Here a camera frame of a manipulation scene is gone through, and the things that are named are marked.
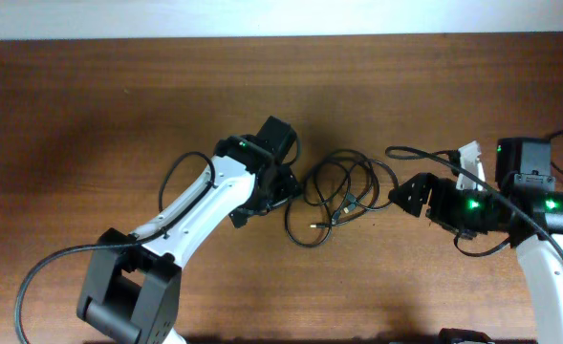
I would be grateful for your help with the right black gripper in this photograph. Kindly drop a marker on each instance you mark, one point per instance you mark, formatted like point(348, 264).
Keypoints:
point(423, 182)

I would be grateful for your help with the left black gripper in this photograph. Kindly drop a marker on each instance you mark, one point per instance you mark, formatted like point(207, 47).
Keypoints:
point(286, 185)

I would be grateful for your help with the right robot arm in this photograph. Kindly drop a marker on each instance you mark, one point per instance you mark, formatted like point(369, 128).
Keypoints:
point(523, 204)

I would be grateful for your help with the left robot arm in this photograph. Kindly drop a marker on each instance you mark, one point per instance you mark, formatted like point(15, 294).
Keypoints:
point(131, 290)

